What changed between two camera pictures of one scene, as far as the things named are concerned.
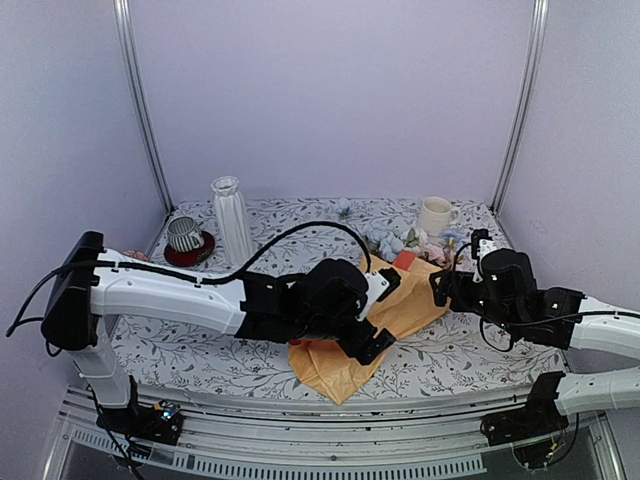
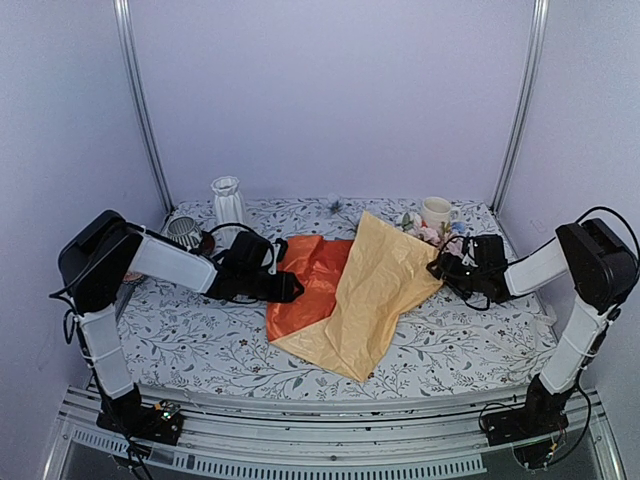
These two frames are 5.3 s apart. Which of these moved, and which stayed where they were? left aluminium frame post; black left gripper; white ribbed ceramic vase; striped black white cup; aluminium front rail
Moved: black left gripper
Stayed: white ribbed ceramic vase; aluminium front rail; striped black white cup; left aluminium frame post
